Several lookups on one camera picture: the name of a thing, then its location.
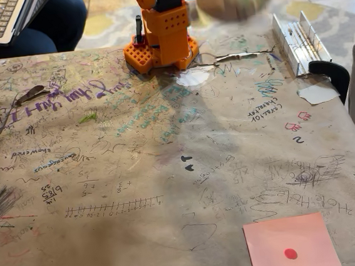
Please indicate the small red round object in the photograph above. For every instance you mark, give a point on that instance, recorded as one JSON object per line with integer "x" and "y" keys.
{"x": 290, "y": 253}

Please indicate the grey yellow patterned rug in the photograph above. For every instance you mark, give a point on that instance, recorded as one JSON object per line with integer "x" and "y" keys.
{"x": 108, "y": 32}

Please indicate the person in dark clothing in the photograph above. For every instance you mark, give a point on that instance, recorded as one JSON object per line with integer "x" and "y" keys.
{"x": 56, "y": 22}

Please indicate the curled brown paper strip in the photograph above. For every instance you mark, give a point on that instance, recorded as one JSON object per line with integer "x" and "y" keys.
{"x": 30, "y": 94}

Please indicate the pink paper sheet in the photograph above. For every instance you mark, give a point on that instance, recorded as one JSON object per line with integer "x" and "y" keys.
{"x": 287, "y": 232}

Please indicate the scribbled brown paper table cover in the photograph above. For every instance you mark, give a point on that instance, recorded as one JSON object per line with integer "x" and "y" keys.
{"x": 81, "y": 243}

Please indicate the black table clamp post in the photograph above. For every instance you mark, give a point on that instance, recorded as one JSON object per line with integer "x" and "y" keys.
{"x": 139, "y": 29}

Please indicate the aluminium channel rail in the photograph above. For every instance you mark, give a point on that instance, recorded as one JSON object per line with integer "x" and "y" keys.
{"x": 297, "y": 42}

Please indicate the black curved clamp bracket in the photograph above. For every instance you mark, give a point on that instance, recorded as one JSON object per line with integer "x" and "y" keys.
{"x": 338, "y": 73}

